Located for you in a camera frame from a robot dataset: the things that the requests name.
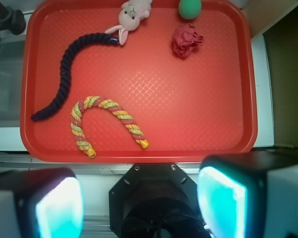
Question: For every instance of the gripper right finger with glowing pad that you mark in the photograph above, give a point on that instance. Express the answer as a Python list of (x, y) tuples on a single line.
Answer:
[(250, 195)]

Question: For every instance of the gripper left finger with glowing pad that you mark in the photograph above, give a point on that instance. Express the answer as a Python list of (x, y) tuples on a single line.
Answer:
[(47, 203)]

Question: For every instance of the red plastic tray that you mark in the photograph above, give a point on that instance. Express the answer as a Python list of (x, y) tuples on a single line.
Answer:
[(186, 108)]

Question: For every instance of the steel sink basin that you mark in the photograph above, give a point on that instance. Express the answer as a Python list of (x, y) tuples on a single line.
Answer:
[(11, 64)]

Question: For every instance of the crumpled red paper ball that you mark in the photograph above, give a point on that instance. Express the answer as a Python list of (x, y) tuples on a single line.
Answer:
[(185, 39)]

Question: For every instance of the green dimpled ball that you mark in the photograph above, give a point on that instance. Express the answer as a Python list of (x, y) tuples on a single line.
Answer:
[(189, 9)]

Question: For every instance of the pink plush bunny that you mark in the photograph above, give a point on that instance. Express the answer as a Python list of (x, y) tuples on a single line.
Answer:
[(131, 14)]

